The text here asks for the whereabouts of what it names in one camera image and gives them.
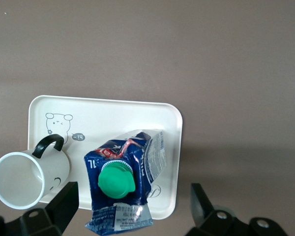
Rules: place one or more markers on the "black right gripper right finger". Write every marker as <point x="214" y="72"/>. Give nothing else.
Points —
<point x="201" y="211"/>

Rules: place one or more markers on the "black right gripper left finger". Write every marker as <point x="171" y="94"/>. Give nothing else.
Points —
<point x="61" y="209"/>

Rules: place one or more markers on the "blue milk carton green cap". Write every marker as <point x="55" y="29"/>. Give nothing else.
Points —
<point x="118" y="182"/>

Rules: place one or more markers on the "cream tray with rabbit print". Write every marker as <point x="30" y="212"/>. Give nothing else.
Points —
<point x="113" y="115"/>

